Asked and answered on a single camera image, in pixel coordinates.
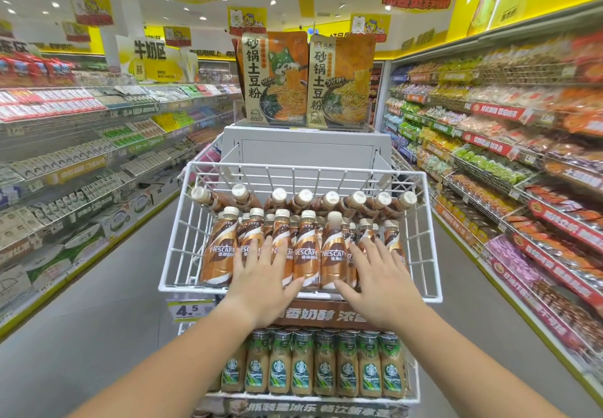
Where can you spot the person's left hand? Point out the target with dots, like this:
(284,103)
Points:
(259,290)

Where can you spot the small yellow hanging banner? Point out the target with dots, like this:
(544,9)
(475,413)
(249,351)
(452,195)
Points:
(92,8)
(177,36)
(247,20)
(76,31)
(371,27)

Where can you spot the store shelf unit with cartons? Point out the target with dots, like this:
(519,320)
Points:
(70,173)

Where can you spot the person's left little finger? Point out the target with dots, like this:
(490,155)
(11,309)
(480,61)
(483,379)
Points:
(239,264)

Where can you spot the store shelf unit with snacks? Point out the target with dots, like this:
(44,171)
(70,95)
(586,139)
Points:
(518,149)

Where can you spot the person's left middle finger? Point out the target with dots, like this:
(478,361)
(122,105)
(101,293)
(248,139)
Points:
(267,254)

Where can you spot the group of brown coffee bottles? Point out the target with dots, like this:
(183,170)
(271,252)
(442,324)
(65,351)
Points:
(219,253)

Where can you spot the person's right thumb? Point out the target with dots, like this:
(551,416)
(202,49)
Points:
(345,290)

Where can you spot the white display stand box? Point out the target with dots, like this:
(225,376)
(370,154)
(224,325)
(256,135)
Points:
(306,149)

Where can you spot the person's right forearm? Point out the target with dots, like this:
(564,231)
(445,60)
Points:
(466,370)

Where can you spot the orange noodle packet with dog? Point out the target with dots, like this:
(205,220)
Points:
(278,78)

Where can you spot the row of green-label coffee bottles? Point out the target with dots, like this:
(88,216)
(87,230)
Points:
(301,366)

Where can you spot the person's left thumb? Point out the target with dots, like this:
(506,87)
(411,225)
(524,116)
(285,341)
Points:
(294,288)

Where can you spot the person's right little finger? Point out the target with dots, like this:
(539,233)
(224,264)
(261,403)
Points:
(401,269)

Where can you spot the row of red snack packets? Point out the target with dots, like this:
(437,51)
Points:
(33,69)

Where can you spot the white and yellow zone sign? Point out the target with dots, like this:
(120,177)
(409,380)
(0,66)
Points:
(150,57)

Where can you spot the brown promotional shelf strip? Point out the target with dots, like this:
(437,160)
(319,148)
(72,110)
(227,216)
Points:
(325,316)

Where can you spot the yellow price tag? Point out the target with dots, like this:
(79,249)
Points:
(188,312)

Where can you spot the person's right middle finger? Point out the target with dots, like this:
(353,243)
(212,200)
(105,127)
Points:
(373,255)

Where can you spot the person's right hand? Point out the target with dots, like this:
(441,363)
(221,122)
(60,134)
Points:
(381,293)

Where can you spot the person's left forearm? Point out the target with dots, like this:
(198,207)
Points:
(169,366)

